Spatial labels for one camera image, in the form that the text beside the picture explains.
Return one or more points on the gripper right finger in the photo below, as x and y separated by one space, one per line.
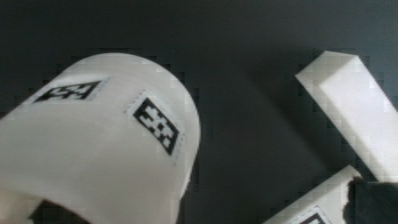
372 205

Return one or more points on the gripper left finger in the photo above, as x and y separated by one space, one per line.
52 214

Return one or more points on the white lamp base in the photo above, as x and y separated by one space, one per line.
317 209

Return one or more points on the white lamp shade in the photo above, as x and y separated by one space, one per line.
99 144

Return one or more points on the white frame wall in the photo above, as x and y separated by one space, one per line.
342 86

